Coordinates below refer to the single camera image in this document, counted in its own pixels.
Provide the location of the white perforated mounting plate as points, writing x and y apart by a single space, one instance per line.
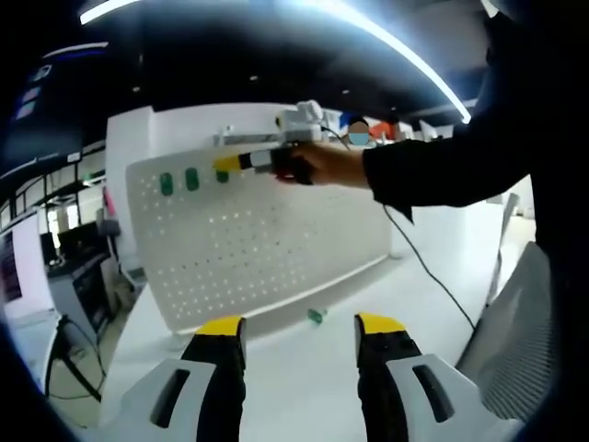
257 239

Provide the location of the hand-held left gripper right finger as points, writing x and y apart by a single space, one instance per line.
382 368

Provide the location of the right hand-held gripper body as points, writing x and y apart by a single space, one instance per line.
299 124

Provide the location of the dark equipment cabinet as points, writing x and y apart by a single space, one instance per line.
87 290

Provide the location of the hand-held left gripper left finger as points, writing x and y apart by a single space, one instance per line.
221 368

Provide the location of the grey mesh office chair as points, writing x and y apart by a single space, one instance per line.
520 340

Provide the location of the black stand legs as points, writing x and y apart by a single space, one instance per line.
73 359

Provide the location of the long curved ceiling light strip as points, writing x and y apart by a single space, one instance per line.
416 55

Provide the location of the person's right hand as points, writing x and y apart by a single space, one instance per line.
333 163

